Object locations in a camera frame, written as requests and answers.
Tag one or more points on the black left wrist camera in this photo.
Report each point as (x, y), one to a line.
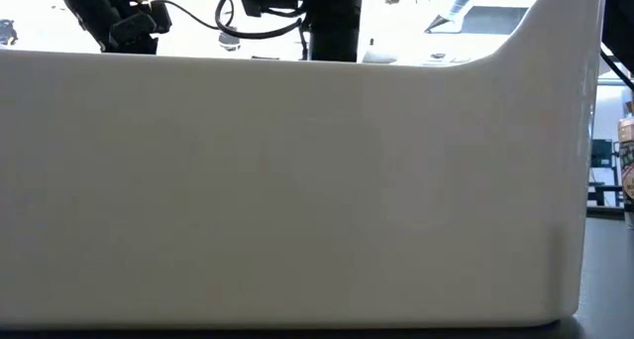
(141, 22)

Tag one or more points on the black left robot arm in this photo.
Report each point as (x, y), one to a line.
(84, 7)

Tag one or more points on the dark round background device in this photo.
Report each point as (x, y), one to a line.
(229, 42)

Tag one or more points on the black equipment rack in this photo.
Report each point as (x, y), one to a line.
(602, 153)

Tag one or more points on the small dark background device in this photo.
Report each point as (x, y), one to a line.
(7, 32)

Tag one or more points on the white plastic bin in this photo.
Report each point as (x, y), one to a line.
(297, 180)

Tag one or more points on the grey seat back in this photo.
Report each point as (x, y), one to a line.
(380, 56)

